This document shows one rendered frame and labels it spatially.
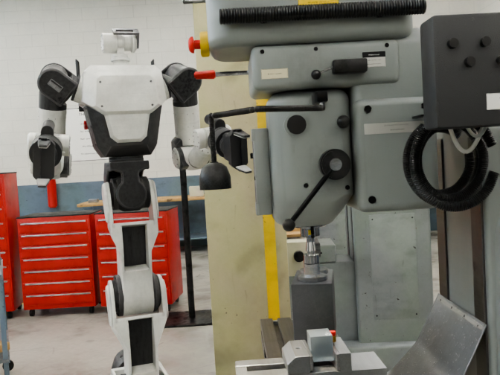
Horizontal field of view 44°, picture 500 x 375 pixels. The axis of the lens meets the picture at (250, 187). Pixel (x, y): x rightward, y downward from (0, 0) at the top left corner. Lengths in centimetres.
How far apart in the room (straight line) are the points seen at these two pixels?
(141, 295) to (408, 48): 121
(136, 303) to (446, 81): 134
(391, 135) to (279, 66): 30
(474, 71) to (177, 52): 960
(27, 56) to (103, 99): 912
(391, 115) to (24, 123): 990
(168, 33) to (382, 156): 945
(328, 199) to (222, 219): 185
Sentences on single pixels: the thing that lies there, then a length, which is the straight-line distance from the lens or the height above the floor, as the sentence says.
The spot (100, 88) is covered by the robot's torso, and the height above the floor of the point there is 173.
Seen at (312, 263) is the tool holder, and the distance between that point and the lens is 184.
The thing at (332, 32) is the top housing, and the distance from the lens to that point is 142.
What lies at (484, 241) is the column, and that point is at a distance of 148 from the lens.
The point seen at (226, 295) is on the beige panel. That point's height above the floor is 75.
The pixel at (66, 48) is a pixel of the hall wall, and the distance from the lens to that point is 1100.
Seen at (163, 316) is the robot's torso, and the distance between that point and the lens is 217.
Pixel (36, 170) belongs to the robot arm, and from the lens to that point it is 175.
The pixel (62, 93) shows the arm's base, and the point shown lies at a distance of 210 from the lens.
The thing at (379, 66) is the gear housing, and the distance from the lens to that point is 144.
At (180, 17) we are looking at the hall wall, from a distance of 1079.
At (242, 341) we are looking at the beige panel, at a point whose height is 50.
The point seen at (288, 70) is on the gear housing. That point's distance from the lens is 140.
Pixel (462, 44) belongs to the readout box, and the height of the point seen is 167.
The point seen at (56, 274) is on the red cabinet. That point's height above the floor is 42.
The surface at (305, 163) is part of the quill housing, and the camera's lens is 142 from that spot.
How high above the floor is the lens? 149
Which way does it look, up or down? 3 degrees down
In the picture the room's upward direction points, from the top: 3 degrees counter-clockwise
